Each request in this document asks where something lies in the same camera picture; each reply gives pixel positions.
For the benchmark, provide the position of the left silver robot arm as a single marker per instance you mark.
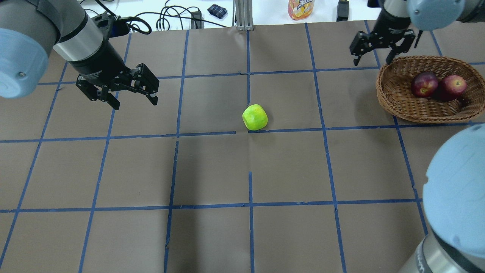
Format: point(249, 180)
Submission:
point(31, 29)

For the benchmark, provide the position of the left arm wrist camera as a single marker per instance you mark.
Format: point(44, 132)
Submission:
point(111, 26)

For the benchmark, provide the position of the wicker basket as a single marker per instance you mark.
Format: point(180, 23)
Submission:
point(394, 94)

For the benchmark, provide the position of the green apple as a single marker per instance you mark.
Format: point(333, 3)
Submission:
point(255, 117)

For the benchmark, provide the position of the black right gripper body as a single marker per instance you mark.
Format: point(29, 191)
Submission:
point(391, 27)

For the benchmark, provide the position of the aluminium frame post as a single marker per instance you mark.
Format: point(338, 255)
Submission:
point(243, 15)

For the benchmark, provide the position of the dark blue pouch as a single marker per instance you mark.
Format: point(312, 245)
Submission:
point(217, 11)

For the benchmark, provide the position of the red yellow apple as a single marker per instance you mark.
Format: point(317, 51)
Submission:
point(450, 88)

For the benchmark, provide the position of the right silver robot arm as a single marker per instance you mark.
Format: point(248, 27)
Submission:
point(453, 196)

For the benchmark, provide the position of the dark red apple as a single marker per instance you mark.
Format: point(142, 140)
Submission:
point(424, 84)

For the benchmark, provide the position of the orange juice bottle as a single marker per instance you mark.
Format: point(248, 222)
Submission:
point(300, 9)

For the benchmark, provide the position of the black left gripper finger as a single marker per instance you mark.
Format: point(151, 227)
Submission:
point(93, 93)
point(145, 82)

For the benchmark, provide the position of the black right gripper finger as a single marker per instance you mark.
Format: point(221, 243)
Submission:
point(360, 45)
point(400, 43)

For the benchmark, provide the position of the black power adapter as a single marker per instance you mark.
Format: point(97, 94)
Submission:
point(197, 20)

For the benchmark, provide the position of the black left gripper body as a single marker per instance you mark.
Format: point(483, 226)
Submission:
point(99, 63)

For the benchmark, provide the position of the black power brick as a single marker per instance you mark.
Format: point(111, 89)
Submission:
point(342, 13)

